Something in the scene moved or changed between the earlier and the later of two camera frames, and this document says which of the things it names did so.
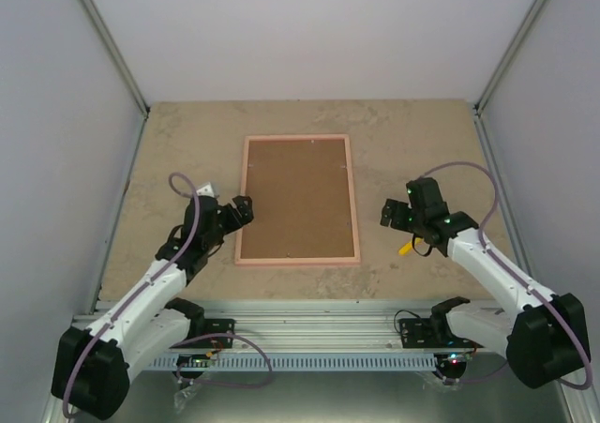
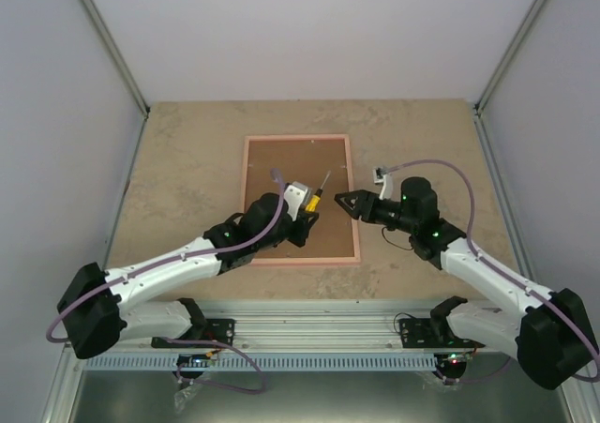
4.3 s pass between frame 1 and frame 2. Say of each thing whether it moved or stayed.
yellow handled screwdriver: moved
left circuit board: stayed
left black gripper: moved
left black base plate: stayed
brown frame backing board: stayed
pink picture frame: stayed
